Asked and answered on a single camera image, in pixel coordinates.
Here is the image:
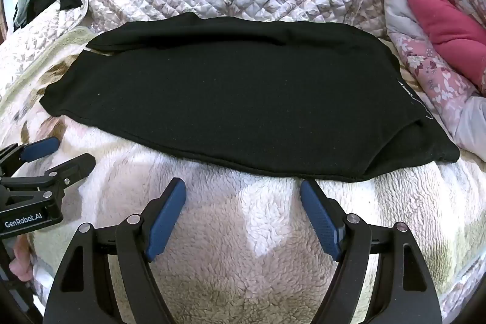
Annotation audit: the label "plain pink pillow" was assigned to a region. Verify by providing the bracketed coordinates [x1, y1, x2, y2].
[406, 0, 486, 95]

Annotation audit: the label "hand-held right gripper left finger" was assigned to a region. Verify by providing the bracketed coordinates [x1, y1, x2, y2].
[43, 177, 187, 324]

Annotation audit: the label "person's left hand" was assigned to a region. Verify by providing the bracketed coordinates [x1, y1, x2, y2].
[8, 235, 36, 284]

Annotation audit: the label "pink floral quilt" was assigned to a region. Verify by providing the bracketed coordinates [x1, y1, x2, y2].
[381, 0, 486, 152]

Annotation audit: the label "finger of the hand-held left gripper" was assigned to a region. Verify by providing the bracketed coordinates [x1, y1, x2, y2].
[0, 137, 60, 177]
[38, 152, 96, 196]

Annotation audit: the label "cream fleece blanket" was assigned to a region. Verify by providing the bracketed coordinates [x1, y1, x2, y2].
[0, 26, 486, 324]

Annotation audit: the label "black pants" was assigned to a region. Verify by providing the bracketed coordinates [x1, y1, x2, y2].
[39, 12, 461, 183]

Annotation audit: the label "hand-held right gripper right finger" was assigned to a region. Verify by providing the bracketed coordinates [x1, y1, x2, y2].
[299, 179, 443, 324]

